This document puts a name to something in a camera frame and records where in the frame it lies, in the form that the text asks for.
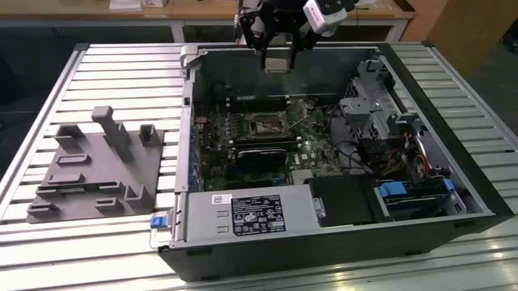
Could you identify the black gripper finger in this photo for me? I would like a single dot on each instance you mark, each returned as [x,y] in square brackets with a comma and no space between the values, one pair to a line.
[295,57]
[268,59]

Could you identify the silver CPU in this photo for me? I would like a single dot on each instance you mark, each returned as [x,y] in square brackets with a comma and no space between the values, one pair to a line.
[277,65]

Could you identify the CPU socket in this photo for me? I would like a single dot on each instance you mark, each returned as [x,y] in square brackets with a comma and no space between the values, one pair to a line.
[264,127]

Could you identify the metal drive cage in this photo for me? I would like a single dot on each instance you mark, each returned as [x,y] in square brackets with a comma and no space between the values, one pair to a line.
[363,104]

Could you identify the wooden desk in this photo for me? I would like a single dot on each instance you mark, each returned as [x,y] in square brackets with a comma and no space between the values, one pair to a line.
[181,12]

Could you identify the green motherboard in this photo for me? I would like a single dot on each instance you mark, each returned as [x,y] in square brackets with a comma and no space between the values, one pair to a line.
[315,151]

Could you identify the graphics card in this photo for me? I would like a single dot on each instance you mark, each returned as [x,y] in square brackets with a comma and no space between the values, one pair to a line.
[260,157]

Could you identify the silver chipset heatsink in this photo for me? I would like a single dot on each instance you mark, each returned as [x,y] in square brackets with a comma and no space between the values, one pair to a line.
[303,175]

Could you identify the white box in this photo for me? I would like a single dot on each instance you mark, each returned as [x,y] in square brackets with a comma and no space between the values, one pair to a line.
[125,5]

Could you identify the wooden cabinet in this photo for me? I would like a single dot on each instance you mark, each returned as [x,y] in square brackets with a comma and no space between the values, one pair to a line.
[464,30]

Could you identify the white barcode sticker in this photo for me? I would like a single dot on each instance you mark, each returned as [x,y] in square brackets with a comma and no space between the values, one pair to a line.
[220,199]

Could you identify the blue disk carrier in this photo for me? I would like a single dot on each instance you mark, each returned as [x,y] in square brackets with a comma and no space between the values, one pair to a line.
[392,189]

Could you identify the black power supply label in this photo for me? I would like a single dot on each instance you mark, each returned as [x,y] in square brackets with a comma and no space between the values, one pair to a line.
[259,215]

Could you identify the gray power supply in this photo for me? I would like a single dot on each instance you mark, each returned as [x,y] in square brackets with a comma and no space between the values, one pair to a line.
[201,218]

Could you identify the gray parts rack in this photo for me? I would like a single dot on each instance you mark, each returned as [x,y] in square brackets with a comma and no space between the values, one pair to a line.
[100,169]

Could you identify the blue disk bay latch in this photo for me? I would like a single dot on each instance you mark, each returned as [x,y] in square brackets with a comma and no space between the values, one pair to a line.
[447,188]

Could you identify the blue case latch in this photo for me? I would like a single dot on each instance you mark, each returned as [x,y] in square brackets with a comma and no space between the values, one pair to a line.
[158,221]

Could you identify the black PC case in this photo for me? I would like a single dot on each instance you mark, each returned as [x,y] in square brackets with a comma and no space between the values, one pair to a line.
[323,251]

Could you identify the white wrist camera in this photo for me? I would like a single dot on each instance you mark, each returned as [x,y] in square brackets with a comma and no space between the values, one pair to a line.
[323,15]

